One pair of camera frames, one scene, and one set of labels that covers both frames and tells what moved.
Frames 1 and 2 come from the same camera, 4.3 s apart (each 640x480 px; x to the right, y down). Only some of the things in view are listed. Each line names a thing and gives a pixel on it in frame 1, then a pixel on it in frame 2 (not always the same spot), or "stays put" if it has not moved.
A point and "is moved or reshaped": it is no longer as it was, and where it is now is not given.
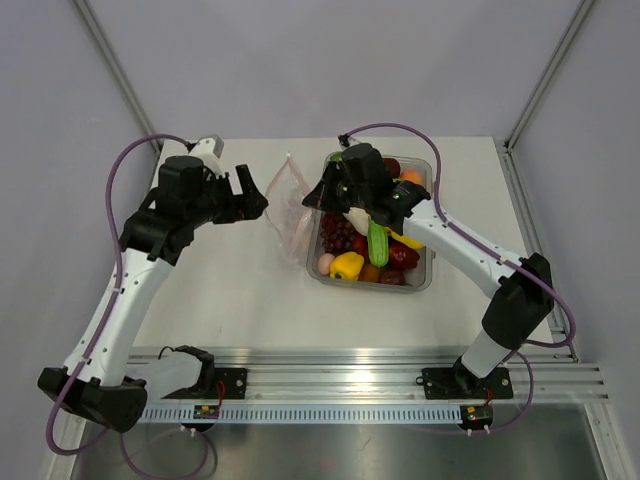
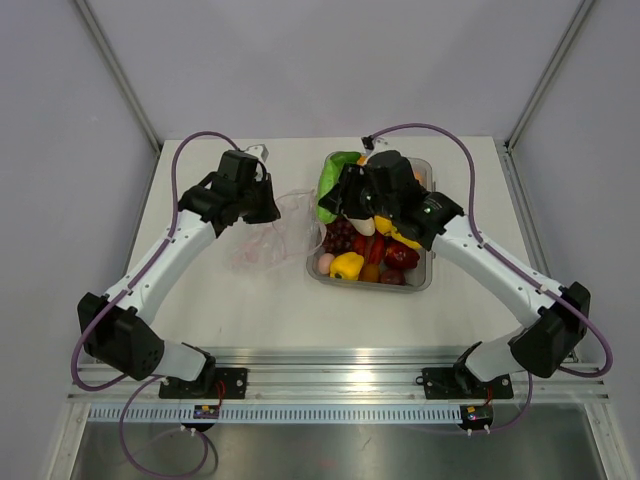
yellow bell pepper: (348, 264) stays put
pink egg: (324, 263) stays put
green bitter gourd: (378, 244) is moved or reshaped
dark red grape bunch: (337, 233) stays put
